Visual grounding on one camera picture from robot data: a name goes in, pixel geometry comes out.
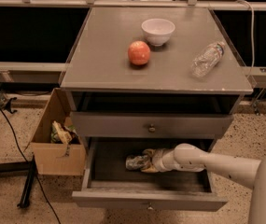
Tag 7up soda can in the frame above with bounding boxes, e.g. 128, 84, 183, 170
125, 155, 150, 170

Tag closed grey upper drawer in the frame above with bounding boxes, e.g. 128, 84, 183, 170
71, 112, 233, 139

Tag snack bags in box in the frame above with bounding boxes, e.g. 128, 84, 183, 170
50, 121, 79, 144

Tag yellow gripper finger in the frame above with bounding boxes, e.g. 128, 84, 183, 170
142, 148, 156, 158
141, 161, 158, 173

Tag open grey lower drawer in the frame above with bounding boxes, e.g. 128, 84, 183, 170
72, 137, 227, 212

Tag metal lower drawer knob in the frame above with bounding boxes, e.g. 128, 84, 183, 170
147, 203, 154, 210

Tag grey metal rail frame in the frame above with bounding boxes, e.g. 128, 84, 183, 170
0, 0, 266, 90

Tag black floor cable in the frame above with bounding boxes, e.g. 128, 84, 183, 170
0, 91, 62, 224

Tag brown cardboard box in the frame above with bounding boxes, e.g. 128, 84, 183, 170
30, 89, 86, 175

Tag brass upper drawer knob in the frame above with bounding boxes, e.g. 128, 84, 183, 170
148, 124, 156, 133

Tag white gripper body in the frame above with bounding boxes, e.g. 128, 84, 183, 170
152, 148, 173, 173

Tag clear plastic water bottle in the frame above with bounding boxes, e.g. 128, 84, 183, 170
191, 41, 226, 78

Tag black floor stand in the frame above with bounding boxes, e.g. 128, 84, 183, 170
0, 154, 38, 209

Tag grey wooden drawer cabinet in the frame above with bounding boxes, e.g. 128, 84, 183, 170
60, 6, 254, 142

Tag red apple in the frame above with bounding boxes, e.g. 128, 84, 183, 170
128, 41, 150, 65

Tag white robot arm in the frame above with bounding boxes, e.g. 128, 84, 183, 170
141, 143, 266, 224

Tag white ceramic bowl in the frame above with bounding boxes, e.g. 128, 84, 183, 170
141, 19, 175, 47

